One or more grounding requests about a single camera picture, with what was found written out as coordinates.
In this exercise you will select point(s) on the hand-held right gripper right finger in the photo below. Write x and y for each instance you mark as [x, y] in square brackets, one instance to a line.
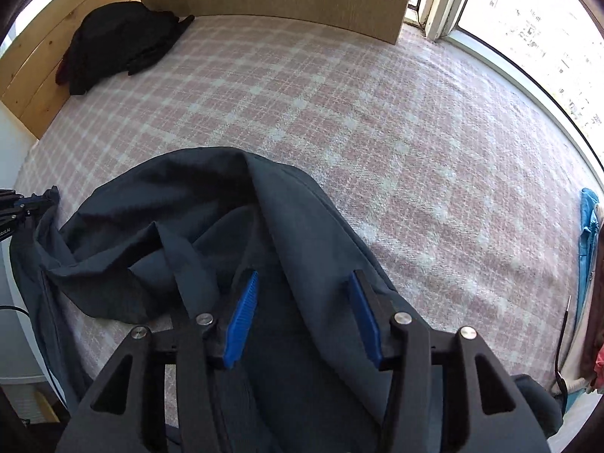
[364, 314]

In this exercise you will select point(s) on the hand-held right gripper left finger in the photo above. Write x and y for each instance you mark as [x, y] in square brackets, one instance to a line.
[240, 321]

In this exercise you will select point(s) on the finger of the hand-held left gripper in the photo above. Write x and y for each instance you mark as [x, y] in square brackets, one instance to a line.
[33, 204]

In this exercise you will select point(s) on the navy blue garment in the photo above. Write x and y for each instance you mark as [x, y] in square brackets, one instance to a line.
[283, 222]

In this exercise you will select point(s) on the black clothes pile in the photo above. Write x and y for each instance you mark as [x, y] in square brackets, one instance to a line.
[118, 42]

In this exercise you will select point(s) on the pile of mixed clothes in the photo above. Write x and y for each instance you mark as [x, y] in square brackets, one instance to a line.
[590, 330]

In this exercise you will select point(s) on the wooden plank side panel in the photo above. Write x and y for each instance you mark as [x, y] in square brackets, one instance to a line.
[42, 80]

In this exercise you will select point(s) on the pink plaid blanket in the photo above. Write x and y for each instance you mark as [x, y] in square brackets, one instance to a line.
[377, 127]

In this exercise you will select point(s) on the light blue garment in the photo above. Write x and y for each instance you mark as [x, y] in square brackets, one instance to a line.
[587, 236]

